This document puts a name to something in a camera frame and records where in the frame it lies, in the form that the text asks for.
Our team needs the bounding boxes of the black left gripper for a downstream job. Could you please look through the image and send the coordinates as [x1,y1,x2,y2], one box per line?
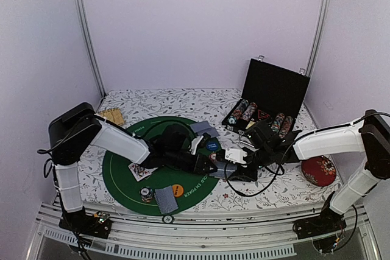
[166,149,218,175]

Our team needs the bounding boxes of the small chip stack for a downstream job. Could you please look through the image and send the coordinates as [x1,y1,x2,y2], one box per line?
[209,153,218,163]

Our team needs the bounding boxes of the blue small blind button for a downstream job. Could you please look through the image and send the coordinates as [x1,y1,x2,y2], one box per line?
[206,141,219,152]

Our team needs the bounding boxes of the blue checked card deck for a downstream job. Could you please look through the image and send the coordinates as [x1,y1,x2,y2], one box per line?
[210,161,237,179]

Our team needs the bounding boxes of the orange big blind button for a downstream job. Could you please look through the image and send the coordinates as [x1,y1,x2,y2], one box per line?
[172,184,184,197]

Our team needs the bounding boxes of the dealt cards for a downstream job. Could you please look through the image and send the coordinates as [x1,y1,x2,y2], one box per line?
[190,121,219,138]
[154,186,179,214]

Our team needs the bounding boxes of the face-up queen card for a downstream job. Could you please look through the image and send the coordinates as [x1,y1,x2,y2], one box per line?
[129,163,155,181]

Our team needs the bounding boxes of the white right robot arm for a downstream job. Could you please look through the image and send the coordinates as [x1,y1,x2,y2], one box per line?
[223,110,389,233]

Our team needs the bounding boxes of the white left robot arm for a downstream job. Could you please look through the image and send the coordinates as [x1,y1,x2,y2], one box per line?
[49,103,219,232]

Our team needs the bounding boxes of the boxed card deck in case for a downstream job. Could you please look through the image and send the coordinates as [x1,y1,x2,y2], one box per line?
[246,121,258,130]

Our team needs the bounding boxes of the red triangle all-in marker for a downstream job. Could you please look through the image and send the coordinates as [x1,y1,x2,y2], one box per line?
[257,110,270,120]

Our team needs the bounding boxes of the green round poker mat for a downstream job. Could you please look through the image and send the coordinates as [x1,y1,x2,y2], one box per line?
[102,116,218,216]

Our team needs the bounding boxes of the black poker chip case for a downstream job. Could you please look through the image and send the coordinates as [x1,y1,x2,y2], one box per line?
[222,59,310,131]

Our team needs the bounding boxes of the floral white tablecloth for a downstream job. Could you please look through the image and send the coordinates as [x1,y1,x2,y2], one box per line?
[78,89,342,213]

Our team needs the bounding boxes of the red floral bowl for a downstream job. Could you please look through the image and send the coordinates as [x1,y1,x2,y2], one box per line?
[301,156,337,187]

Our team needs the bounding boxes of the woven bamboo tray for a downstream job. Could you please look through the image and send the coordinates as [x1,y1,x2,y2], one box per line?
[97,108,126,126]

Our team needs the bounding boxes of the aluminium right corner post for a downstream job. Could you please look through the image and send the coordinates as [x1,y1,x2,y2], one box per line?
[305,0,330,78]

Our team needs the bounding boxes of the aluminium corner post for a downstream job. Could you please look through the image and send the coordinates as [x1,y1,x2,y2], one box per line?
[74,0,107,98]
[305,0,330,78]

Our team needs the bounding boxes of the aluminium left corner post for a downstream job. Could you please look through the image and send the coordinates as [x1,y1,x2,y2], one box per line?
[74,0,107,98]

